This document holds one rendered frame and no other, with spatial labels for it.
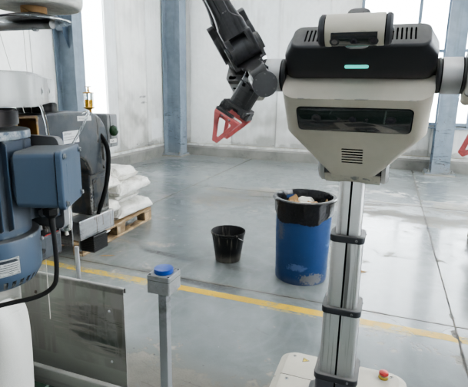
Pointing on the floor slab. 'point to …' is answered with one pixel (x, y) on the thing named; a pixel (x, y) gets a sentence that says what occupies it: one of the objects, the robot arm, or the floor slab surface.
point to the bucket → (227, 243)
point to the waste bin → (303, 236)
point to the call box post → (165, 340)
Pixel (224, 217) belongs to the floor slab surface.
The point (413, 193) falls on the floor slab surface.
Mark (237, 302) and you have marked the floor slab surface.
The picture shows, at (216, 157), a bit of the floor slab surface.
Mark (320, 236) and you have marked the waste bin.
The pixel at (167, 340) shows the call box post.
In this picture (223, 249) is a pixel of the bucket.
